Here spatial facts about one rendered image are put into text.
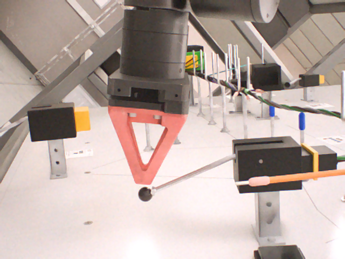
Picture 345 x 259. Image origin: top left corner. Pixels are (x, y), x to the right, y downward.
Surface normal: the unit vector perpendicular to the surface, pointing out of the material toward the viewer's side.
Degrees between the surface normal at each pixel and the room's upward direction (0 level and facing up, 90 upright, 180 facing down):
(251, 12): 146
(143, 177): 106
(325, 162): 95
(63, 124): 90
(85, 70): 90
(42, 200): 53
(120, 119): 113
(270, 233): 98
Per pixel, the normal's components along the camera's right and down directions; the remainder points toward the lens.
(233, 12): -0.34, 0.88
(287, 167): 0.00, 0.22
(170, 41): 0.53, 0.23
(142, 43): -0.30, 0.18
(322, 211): -0.07, -0.97
